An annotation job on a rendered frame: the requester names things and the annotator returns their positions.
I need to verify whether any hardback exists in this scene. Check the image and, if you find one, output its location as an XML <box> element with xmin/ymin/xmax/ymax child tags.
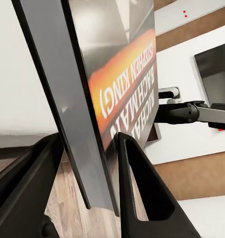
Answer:
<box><xmin>11</xmin><ymin>0</ymin><xmax>160</xmax><ymax>217</ymax></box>

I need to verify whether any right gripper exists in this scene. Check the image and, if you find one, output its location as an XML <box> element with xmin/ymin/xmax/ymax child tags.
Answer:
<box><xmin>154</xmin><ymin>103</ymin><xmax>193</xmax><ymax>124</ymax></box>

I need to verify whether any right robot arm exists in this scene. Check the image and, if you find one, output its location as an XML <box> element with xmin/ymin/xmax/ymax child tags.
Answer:
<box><xmin>154</xmin><ymin>86</ymin><xmax>225</xmax><ymax>130</ymax></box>

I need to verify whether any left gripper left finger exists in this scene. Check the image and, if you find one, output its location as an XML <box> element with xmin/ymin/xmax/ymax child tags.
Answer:
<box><xmin>0</xmin><ymin>132</ymin><xmax>64</xmax><ymax>238</ymax></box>

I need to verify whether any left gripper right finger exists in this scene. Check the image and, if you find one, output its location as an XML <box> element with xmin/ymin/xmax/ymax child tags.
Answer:
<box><xmin>118</xmin><ymin>132</ymin><xmax>201</xmax><ymax>238</ymax></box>

